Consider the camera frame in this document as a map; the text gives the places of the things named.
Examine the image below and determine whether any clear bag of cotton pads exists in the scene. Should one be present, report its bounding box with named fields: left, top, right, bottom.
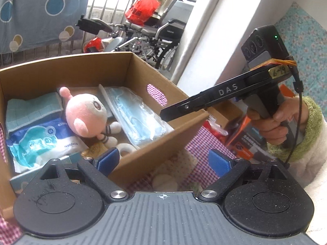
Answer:
left=149, top=150, right=200, bottom=192

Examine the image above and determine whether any light blue cardboard box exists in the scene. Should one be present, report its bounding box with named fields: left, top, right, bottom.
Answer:
left=10, top=152, right=81, bottom=194

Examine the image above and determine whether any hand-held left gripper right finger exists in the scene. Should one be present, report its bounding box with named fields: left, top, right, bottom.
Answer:
left=197, top=148, right=294, bottom=202

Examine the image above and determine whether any blue printed hanging sheet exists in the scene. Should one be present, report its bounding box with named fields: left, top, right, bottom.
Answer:
left=0, top=0, right=92, bottom=55

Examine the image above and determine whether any folding wheelchair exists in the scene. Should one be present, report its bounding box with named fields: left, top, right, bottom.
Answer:
left=105, top=0, right=200, bottom=70

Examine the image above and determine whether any pink checked tablecloth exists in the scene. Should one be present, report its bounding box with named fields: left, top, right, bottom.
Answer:
left=0, top=83, right=239, bottom=245

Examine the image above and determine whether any white tape roll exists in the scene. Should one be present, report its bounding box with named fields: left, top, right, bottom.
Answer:
left=115, top=143, right=138, bottom=157

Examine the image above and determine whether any person's right forearm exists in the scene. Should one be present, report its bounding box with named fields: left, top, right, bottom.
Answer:
left=266, top=96, right=327, bottom=238

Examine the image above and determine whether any person's right hand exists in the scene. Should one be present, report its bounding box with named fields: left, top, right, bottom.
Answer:
left=246, top=96, right=308, bottom=146

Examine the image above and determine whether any clear bag of face masks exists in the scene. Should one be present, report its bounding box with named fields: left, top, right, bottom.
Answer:
left=98, top=84, right=175, bottom=150

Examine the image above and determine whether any light blue checked towel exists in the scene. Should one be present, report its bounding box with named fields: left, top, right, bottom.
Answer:
left=5, top=92, right=64, bottom=136

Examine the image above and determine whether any brown cardboard box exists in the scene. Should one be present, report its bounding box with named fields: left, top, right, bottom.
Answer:
left=0, top=52, right=210, bottom=222

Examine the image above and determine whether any red plastic bag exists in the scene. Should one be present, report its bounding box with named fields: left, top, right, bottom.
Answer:
left=125, top=0, right=160, bottom=26

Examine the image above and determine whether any teal floral blanket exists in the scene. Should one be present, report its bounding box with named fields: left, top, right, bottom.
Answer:
left=273, top=1, right=327, bottom=123

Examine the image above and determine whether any pink plush toy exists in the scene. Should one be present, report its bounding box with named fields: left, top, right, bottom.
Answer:
left=59, top=86, right=122, bottom=146

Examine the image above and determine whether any white curtain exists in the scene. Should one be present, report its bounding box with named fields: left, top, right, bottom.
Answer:
left=170, top=0, right=229, bottom=85

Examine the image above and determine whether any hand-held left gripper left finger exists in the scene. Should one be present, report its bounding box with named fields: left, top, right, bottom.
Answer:
left=41, top=147, right=129, bottom=202

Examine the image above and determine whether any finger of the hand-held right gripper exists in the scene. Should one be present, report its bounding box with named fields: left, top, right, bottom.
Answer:
left=160, top=91, right=209, bottom=122

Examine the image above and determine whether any brown carton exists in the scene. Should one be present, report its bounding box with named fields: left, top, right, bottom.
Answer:
left=206, top=105, right=243, bottom=129

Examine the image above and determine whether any orange and black box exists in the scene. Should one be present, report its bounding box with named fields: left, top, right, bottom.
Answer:
left=225, top=116, right=271, bottom=159

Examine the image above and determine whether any black cable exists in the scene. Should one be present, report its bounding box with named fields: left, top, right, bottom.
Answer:
left=283, top=55, right=304, bottom=169

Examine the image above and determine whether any dark blue mask packet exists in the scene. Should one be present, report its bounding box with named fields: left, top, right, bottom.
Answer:
left=6, top=119, right=88, bottom=174

